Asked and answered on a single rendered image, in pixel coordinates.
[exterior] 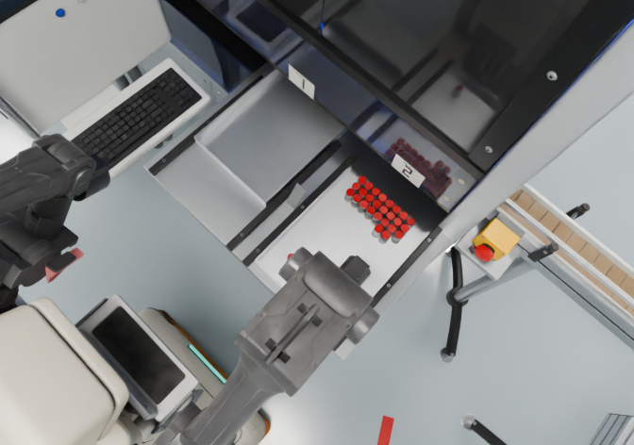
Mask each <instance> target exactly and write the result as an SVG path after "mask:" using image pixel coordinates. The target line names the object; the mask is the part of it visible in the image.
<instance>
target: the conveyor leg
mask: <svg viewBox="0 0 634 445"><path fill-rule="evenodd" d="M533 270H535V268H534V267H532V266H531V265H530V264H529V263H528V262H526V261H525V260H524V259H523V258H522V257H520V256H519V257H517V258H515V259H514V260H513V261H512V262H511V264H510V265H509V266H508V268H507V269H506V270H505V271H504V273H503V274H502V275H501V276H500V278H499V279H498V280H496V281H493V280H492V279H491V278H490V277H489V276H488V275H487V274H486V275H484V276H482V277H480V278H478V279H476V280H475V281H474V282H472V283H470V284H468V285H466V286H464V287H462V288H460V289H458V290H456V291H455V292H454V298H455V300H456V301H457V302H459V303H462V302H464V301H466V300H469V299H471V298H473V297H475V296H476V295H479V294H481V293H483V292H485V291H488V290H490V289H492V288H495V287H498V286H500V285H502V284H504V283H506V282H508V281H510V280H512V279H514V278H516V277H519V276H521V275H523V274H525V273H528V272H531V271H533Z"/></svg>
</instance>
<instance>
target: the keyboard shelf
mask: <svg viewBox="0 0 634 445"><path fill-rule="evenodd" d="M170 67H172V68H173V69H174V70H175V71H176V72H177V73H178V74H179V75H180V76H181V77H182V78H183V79H184V80H185V81H186V82H187V83H188V84H190V85H191V86H192V87H193V88H194V89H195V90H196V91H197V92H198V93H199V94H200V95H201V96H202V99H201V100H200V101H198V102H197V103H196V104H195V105H193V106H192V107H190V108H189V109H188V110H187V111H185V112H184V113H183V114H181V115H180V116H179V117H177V118H176V119H175V120H174V121H172V122H171V123H170V124H168V125H167V126H166V127H164V128H163V129H162V130H160V131H159V132H158V133H157V134H156V135H155V136H154V137H152V138H151V139H150V140H148V141H147V142H146V143H144V144H143V145H142V146H140V147H139V148H138V149H137V150H135V151H134V152H133V153H131V154H130V155H129V156H127V157H126V158H125V159H123V160H122V161H121V162H119V163H118V164H117V165H116V166H114V167H113V168H112V169H110V170H109V171H108V172H109V175H110V181H111V180H113V179H114V178H115V177H117V176H118V175H119V174H120V173H122V172H123V171H125V170H126V169H127V168H128V167H130V166H131V165H132V164H133V163H135V162H136V161H137V160H139V159H140V158H141V157H143V156H144V155H145V154H147V153H148V152H149V151H150V150H152V149H153V148H154V147H156V146H157V145H158V144H159V143H161V142H162V141H163V140H165V139H166V138H167V137H169V136H170V135H171V134H172V133H174V132H175V131H176V130H177V129H178V128H179V127H180V126H182V125H183V124H185V123H186V122H187V121H188V120H190V119H191V118H192V117H193V116H195V115H196V114H197V113H199V112H200V111H201V110H202V109H204V108H205V107H207V106H208V105H209V104H210V103H211V102H212V98H211V96H210V95H209V94H208V93H207V92H206V91H205V90H204V89H202V88H201V87H200V86H199V85H198V84H197V83H196V82H195V81H194V80H193V79H192V78H191V77H190V76H189V75H188V74H187V73H186V72H185V71H183V70H182V69H181V68H180V67H179V66H178V65H177V64H176V63H175V62H174V61H173V60H172V59H171V58H166V59H165V60H163V61H162V62H161V63H160V64H159V65H157V66H156V67H155V68H153V69H152V70H151V71H149V72H148V73H146V74H145V75H143V76H142V77H140V78H139V79H138V80H136V81H135V82H134V83H132V84H131V85H129V86H128V87H127V88H125V89H124V90H123V91H119V90H118V89H117V88H116V87H115V86H114V85H113V84H112V83H111V84H109V85H108V86H107V87H105V88H104V89H102V90H101V91H99V92H98V93H96V94H95V95H94V96H93V97H92V98H90V99H89V100H88V101H86V102H85V103H83V104H82V105H81V106H79V107H77V108H76V109H75V110H73V111H72V112H70V113H69V114H68V115H66V116H65V117H63V118H62V119H61V120H60V121H61V122H62V123H63V124H64V126H65V127H66V128H67V129H68V130H67V131H66V132H65V133H63V134H62V136H63V137H65V138H66V139H67V140H72V139H73V138H74V137H76V136H77V135H78V134H80V133H81V132H83V131H84V130H85V129H87V128H88V127H89V126H91V125H92V124H94V123H95V122H97V121H98V120H99V119H101V118H102V117H103V116H105V115H106V114H107V113H109V112H110V111H112V110H113V109H114V108H116V107H117V106H119V105H120V104H121V103H122V102H123V101H125V100H126V99H127V98H129V97H130V96H131V95H133V94H134V93H135V92H137V91H139V90H140V89H141V88H143V87H144V86H145V85H147V84H148V83H149V82H151V81H152V80H154V79H155V78H156V77H158V76H159V75H160V74H162V73H163V72H165V71H166V70H168V69H169V68H170Z"/></svg>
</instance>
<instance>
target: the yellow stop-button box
mask: <svg viewBox="0 0 634 445"><path fill-rule="evenodd" d="M525 233H526V232H525V231H524V230H522V229H521V228H520V227H519V226H517V225H516V224H515V223H514V222H512V221H511V220H510V219H509V218H507V217H506V216H505V215H504V214H503V213H501V212H499V213H497V214H496V215H495V216H494V217H493V218H491V219H490V220H489V221H488V222H487V223H486V224H485V226H483V228H482V229H481V230H480V231H479V232H478V233H477V235H476V236H475V237H474V238H473V239H472V243H473V244H474V245H475V246H476V247H477V246H478V245H484V246H486V247H488V248H489V249H490V250H491V251H492V252H493V258H492V260H493V261H497V260H499V259H500V258H502V257H504V256H506V255H508V254H509V252H510V251H511V250H512V249H513V247H514V246H515V245H516V244H517V243H518V241H519V240H520V239H521V238H522V237H523V235H524V234H525Z"/></svg>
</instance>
